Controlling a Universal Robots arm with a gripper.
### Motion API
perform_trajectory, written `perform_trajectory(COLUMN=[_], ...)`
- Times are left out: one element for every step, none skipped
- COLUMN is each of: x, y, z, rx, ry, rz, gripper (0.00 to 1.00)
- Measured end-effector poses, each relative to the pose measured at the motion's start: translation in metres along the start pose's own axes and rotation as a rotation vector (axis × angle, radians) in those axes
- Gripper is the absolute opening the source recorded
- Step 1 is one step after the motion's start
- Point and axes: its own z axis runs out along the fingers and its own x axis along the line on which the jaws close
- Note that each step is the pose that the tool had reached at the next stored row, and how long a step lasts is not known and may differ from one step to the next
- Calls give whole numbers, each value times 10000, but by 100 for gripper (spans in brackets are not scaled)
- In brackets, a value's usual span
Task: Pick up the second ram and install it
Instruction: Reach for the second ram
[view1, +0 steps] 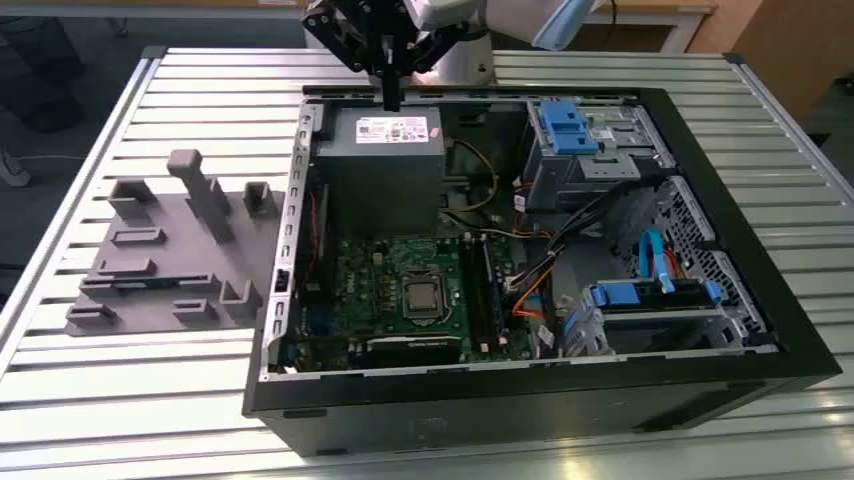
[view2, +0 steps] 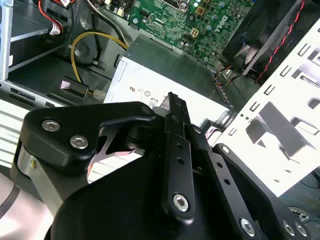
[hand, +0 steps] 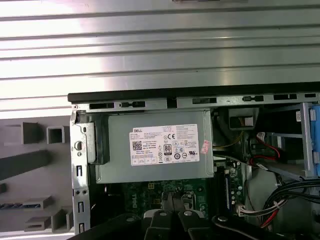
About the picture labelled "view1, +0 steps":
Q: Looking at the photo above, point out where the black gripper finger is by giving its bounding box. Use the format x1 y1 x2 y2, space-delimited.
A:
298 0 396 112
392 22 468 112

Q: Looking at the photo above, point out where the black RAM slot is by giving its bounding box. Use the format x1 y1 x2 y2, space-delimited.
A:
458 238 487 351

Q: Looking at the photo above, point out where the blue disk carrier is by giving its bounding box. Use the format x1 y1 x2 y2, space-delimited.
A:
539 101 601 156
585 280 723 311

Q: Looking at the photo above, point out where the grey power supply unit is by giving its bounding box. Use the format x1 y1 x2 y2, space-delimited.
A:
312 105 446 236

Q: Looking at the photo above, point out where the grey metal drive cage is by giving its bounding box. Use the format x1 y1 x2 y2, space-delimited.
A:
523 99 675 211
579 279 761 356

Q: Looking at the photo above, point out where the white framed wooden desk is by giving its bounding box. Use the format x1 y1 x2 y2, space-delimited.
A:
252 0 719 54

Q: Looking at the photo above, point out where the green motherboard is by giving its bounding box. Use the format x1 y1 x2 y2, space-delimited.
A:
292 234 535 371

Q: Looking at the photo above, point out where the black mesh bin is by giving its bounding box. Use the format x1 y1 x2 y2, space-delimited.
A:
0 17 85 134

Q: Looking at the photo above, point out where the grey parts rack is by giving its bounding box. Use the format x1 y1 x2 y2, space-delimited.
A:
64 148 288 335

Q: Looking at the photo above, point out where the silver CPU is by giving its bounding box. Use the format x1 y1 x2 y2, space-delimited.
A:
401 282 442 310

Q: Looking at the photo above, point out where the brown wooden cabinet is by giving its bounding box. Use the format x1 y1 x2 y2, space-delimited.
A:
685 0 854 136

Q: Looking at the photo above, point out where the CPU socket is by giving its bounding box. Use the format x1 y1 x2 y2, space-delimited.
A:
397 269 449 327

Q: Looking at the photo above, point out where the white stand foot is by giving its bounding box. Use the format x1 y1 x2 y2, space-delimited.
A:
0 144 31 189

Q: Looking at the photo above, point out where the black graphics card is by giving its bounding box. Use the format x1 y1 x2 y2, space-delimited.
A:
362 335 462 369

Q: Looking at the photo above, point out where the black PC case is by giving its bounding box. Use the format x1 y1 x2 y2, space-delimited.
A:
240 83 843 457

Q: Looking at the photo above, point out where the yellow wire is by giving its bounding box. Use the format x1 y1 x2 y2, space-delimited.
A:
444 139 500 214

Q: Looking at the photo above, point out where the black cable bundle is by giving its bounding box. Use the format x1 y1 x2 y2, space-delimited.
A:
512 177 668 301

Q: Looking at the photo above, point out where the blue flat wire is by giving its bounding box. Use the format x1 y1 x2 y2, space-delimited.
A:
637 229 676 294

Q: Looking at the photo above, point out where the orange wire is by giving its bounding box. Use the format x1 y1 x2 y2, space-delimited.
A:
511 279 555 319

